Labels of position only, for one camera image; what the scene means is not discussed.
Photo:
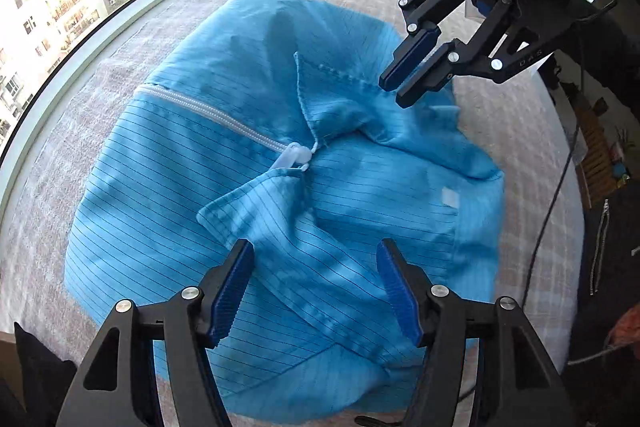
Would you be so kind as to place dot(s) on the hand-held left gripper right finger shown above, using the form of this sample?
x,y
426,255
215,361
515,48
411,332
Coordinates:
x,y
397,287

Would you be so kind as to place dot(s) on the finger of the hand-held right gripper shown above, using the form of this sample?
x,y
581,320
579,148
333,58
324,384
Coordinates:
x,y
407,59
425,87

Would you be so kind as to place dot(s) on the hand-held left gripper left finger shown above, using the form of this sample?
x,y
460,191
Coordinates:
x,y
232,287

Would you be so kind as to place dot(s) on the blue striped zip jacket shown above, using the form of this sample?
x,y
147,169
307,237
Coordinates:
x,y
175,167

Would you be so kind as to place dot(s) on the wooden slats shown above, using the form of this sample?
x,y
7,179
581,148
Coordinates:
x,y
595,147

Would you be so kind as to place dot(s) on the black garment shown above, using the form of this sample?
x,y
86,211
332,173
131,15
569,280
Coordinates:
x,y
35,372

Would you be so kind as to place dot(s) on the person's black jacket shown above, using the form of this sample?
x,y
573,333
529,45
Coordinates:
x,y
615,257

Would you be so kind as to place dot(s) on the apartment buildings outside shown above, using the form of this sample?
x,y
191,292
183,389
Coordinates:
x,y
50,7

